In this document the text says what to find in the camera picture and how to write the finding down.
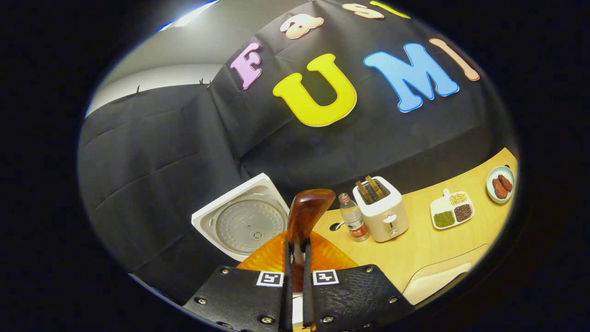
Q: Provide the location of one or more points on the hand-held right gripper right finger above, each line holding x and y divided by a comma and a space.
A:
355, 299

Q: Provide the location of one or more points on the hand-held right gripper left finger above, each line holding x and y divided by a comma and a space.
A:
244, 299

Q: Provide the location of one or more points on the white rice cooker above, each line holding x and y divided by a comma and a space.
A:
244, 226

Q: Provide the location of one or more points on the brown wooden spoon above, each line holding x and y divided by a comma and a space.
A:
306, 212

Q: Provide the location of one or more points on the clear water bottle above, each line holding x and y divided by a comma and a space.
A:
355, 221

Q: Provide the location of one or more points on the white toaster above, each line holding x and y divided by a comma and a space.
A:
385, 219

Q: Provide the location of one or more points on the brown toast slice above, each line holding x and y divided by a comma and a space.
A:
364, 191
375, 186

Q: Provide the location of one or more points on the white divided grain dish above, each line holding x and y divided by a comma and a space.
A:
451, 212

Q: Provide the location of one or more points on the black backdrop cloth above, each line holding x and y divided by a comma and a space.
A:
175, 152

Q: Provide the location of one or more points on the pale green plate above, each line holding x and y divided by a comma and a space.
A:
491, 191

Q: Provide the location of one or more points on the red meat slice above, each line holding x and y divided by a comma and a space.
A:
505, 182
499, 189

